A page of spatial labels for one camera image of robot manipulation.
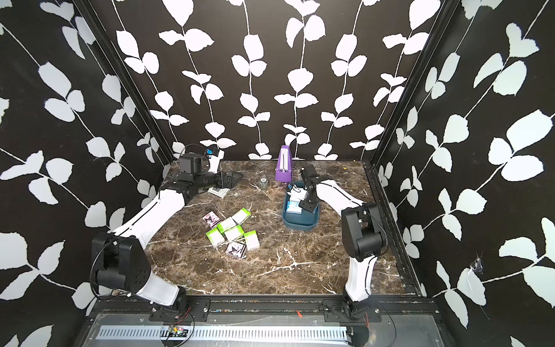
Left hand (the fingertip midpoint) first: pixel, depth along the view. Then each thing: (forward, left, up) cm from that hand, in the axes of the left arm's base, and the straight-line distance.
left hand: (234, 171), depth 84 cm
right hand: (-2, -30, -17) cm, 35 cm away
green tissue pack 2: (-17, +11, -23) cm, 30 cm away
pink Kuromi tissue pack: (-9, +13, -22) cm, 27 cm away
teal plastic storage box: (-11, -30, -24) cm, 40 cm away
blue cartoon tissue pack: (-5, -24, -21) cm, 32 cm away
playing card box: (+6, +11, -22) cm, 25 cm away
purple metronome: (+15, -20, -18) cm, 31 cm away
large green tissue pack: (-7, 0, -23) cm, 24 cm away
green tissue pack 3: (-16, +2, -22) cm, 27 cm away
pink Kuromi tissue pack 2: (-23, +1, -22) cm, 32 cm away
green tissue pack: (-12, +6, -22) cm, 26 cm away
